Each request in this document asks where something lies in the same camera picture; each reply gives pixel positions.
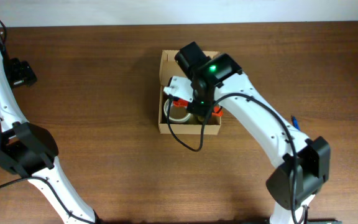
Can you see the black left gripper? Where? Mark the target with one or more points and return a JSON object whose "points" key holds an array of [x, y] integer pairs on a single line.
{"points": [[24, 73]]}

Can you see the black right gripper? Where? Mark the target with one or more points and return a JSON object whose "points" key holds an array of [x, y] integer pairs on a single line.
{"points": [[204, 110]]}

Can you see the orange utility knife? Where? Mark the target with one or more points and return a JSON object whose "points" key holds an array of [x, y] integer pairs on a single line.
{"points": [[199, 110]]}

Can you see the white masking tape roll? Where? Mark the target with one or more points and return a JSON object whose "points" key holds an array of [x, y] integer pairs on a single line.
{"points": [[176, 114]]}

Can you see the cardboard box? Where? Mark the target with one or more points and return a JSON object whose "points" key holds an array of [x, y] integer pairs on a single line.
{"points": [[168, 69]]}

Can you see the blue ballpoint pen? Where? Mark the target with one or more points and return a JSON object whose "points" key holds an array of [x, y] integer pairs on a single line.
{"points": [[295, 122]]}

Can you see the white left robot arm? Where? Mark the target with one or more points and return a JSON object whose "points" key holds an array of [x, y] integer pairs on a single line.
{"points": [[30, 151]]}

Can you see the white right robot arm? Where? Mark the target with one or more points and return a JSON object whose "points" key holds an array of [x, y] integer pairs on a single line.
{"points": [[301, 164]]}

